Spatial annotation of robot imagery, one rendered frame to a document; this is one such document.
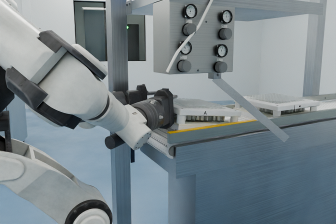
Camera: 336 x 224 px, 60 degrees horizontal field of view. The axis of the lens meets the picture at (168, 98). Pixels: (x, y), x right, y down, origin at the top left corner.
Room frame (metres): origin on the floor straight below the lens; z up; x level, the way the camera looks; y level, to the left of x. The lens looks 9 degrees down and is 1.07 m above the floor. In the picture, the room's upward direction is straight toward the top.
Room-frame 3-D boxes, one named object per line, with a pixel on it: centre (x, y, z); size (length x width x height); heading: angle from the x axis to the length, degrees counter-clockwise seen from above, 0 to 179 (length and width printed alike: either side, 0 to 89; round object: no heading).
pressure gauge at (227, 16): (0.86, -0.17, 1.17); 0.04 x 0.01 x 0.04; 118
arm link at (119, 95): (0.99, 0.14, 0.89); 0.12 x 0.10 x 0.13; 110
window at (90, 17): (5.83, 1.11, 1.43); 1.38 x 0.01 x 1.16; 103
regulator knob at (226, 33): (0.85, -0.17, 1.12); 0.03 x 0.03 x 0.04; 28
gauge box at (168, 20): (0.88, -0.08, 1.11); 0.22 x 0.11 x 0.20; 118
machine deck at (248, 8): (1.09, -0.19, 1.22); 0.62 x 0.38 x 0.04; 118
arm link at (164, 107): (0.83, 0.03, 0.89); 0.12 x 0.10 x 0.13; 150
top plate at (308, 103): (1.22, -0.45, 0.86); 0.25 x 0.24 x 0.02; 28
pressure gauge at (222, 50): (0.86, -0.15, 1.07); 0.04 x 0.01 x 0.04; 118
